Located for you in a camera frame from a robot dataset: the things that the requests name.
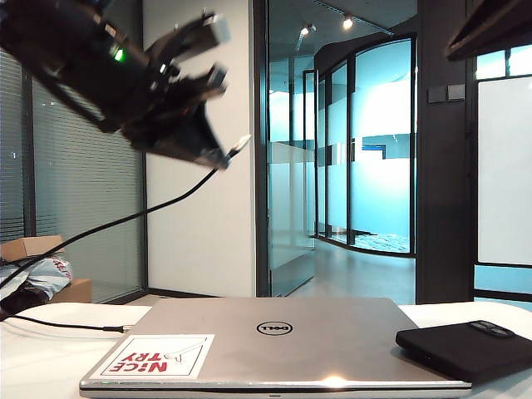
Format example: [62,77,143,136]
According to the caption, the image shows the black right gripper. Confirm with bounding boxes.
[445,0,532,62]

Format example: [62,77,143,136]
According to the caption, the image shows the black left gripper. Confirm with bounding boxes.
[103,62,232,170]

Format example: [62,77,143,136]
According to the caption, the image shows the black cable silver lightning plug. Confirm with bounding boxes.
[0,133,254,290]

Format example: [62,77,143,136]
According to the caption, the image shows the black smartphone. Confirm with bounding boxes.
[394,319,532,387]

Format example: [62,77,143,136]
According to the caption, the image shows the glass door leaf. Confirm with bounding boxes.
[265,0,319,298]

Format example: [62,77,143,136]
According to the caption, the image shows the wide grey window blinds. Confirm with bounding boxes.
[32,74,145,303]

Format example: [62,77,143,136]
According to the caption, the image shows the white frosted panel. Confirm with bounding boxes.
[476,76,532,266]

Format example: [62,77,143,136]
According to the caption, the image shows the curved glass partition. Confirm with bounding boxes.
[314,36,417,255]

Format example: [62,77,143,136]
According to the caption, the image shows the narrow grey window blinds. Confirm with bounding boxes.
[0,45,25,244]

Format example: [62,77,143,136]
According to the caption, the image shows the closed brown cardboard box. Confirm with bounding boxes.
[52,278,93,305]

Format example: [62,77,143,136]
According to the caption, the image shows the white red print sticker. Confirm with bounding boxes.
[89,333,216,380]

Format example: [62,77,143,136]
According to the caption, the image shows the silver Dell laptop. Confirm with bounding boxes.
[79,297,473,399]

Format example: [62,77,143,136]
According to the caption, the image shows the black bag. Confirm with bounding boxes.
[0,286,52,322]

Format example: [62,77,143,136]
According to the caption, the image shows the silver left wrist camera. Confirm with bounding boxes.
[201,12,232,47]

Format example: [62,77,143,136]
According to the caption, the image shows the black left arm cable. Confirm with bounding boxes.
[29,66,114,135]

